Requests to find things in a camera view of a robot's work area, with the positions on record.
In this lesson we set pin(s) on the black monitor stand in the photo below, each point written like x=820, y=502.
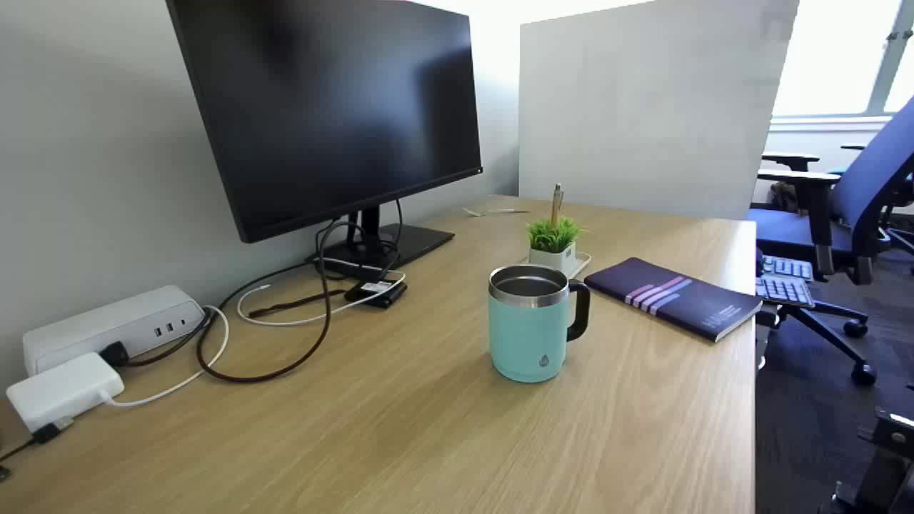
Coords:
x=400, y=245

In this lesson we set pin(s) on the small black dongle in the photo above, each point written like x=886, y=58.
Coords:
x=379, y=293

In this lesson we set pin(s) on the black armrest chair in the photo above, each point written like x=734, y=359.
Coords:
x=799, y=176

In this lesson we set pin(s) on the tan slim pen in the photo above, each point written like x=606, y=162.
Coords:
x=557, y=202

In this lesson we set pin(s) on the dark purple striped notebook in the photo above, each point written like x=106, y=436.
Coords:
x=679, y=297

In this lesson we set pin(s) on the blue office chair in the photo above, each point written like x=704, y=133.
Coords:
x=872, y=186

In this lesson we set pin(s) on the white desk divider panel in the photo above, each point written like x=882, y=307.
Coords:
x=657, y=105

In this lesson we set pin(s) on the teal steel mug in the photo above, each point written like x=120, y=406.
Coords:
x=527, y=333

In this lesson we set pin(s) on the white power adapter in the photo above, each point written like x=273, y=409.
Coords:
x=59, y=390

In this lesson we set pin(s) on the small plant in white pot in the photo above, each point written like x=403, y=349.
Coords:
x=553, y=238

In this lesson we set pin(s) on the black computer monitor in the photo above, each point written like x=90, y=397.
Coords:
x=332, y=105

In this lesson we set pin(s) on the black plug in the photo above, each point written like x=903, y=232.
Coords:
x=116, y=356

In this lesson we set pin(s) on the white power strip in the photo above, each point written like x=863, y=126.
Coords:
x=103, y=326

